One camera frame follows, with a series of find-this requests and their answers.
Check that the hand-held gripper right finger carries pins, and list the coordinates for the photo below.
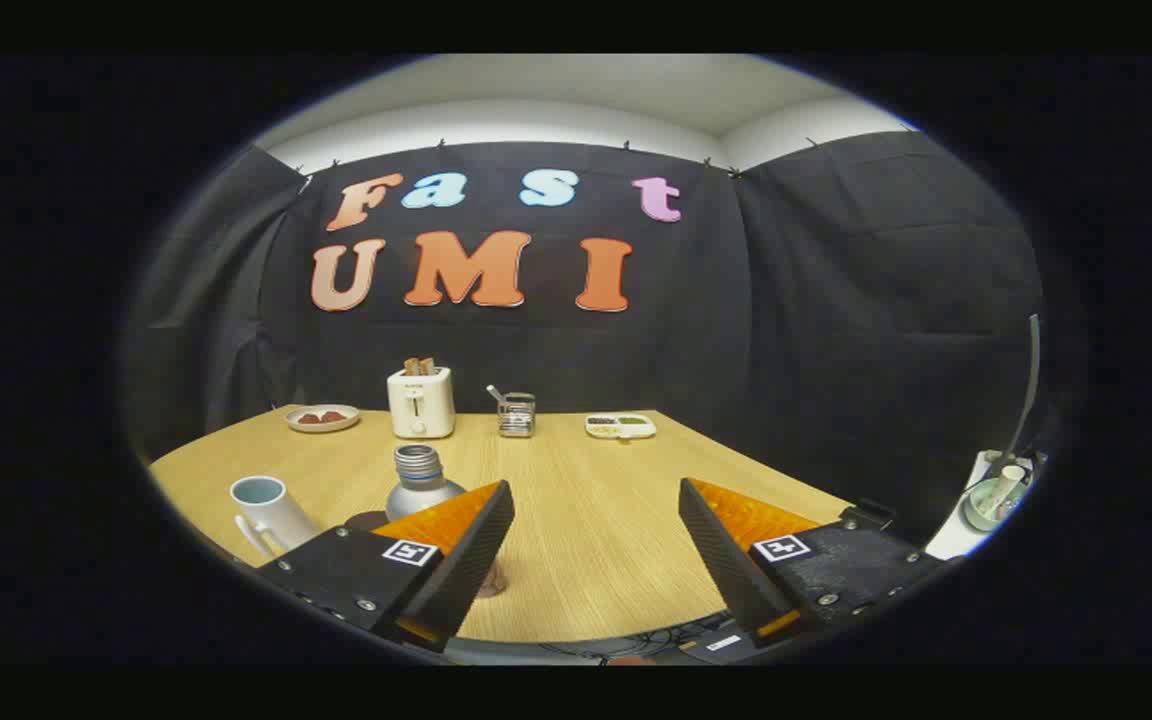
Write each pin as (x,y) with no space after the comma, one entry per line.
(721,560)

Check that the white cup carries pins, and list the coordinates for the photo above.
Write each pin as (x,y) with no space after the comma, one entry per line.
(271,512)

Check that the white toaster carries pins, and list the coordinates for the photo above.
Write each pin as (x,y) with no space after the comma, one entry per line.
(421,405)

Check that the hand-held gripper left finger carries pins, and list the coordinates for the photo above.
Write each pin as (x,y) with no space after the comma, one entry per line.
(471,540)

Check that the grey metal pole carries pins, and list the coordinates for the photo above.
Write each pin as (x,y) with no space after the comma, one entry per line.
(1031,390)

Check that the white stick in holder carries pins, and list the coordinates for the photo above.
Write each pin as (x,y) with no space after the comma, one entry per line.
(494,393)

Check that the silver juice bottle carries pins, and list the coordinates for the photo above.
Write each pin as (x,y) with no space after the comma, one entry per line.
(418,492)

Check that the small white plate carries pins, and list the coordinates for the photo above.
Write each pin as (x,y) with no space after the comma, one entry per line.
(323,426)

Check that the small white tube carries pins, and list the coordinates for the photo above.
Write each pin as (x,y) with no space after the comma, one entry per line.
(1011,478)

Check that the wooden table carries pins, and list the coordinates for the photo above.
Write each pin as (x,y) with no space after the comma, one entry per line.
(591,520)

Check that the white divided snack tray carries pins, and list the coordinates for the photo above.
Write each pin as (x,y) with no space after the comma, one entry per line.
(620,427)

